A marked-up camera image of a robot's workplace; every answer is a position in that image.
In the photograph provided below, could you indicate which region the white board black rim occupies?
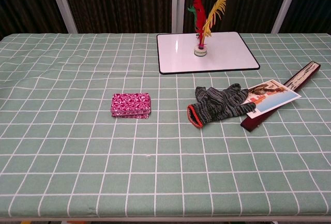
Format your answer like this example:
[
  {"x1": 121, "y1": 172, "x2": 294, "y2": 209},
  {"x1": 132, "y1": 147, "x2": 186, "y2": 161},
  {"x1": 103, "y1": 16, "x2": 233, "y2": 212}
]
[{"x1": 156, "y1": 31, "x2": 261, "y2": 75}]

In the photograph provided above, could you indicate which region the illustrated postcard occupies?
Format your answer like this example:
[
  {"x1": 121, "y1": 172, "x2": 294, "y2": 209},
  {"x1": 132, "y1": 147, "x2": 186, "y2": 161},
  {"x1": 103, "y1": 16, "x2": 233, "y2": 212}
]
[{"x1": 245, "y1": 79, "x2": 303, "y2": 120}]

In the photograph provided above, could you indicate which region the small flower figurine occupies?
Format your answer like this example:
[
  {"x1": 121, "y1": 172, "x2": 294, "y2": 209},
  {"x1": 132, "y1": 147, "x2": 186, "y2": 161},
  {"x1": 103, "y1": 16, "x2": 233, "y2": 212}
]
[{"x1": 187, "y1": 0, "x2": 227, "y2": 58}]

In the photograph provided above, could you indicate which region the white sponge block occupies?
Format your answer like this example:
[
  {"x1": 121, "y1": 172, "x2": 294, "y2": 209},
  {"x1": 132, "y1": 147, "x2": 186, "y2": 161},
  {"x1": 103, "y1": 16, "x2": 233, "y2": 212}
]
[{"x1": 112, "y1": 114, "x2": 151, "y2": 120}]

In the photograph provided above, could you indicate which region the dark brown partition panel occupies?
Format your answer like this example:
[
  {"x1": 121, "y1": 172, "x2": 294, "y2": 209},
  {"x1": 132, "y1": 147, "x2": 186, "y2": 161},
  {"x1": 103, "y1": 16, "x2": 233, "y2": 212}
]
[
  {"x1": 183, "y1": 0, "x2": 294, "y2": 34},
  {"x1": 58, "y1": 0, "x2": 173, "y2": 34},
  {"x1": 0, "y1": 0, "x2": 68, "y2": 40},
  {"x1": 280, "y1": 0, "x2": 331, "y2": 34}
]

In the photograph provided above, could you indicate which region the dark red folding fan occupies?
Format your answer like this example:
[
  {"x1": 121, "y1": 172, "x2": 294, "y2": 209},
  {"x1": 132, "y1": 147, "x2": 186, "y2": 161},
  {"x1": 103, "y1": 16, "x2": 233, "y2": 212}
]
[{"x1": 240, "y1": 60, "x2": 321, "y2": 132}]

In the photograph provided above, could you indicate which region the white partition frame post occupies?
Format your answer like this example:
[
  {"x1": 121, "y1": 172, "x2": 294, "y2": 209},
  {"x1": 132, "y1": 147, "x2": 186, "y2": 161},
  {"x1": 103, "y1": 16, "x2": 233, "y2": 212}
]
[
  {"x1": 46, "y1": 0, "x2": 78, "y2": 34},
  {"x1": 270, "y1": 0, "x2": 303, "y2": 34},
  {"x1": 172, "y1": 0, "x2": 187, "y2": 34}
]

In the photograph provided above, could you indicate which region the grey black knitted glove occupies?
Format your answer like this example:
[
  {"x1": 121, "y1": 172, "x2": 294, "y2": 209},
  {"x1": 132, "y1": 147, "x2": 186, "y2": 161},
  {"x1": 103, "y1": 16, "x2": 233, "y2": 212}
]
[{"x1": 187, "y1": 83, "x2": 257, "y2": 129}]

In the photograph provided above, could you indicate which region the green white checked tablecloth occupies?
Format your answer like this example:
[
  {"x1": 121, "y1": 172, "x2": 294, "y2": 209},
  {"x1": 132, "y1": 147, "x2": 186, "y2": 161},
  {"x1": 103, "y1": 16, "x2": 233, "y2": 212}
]
[{"x1": 0, "y1": 32, "x2": 331, "y2": 220}]

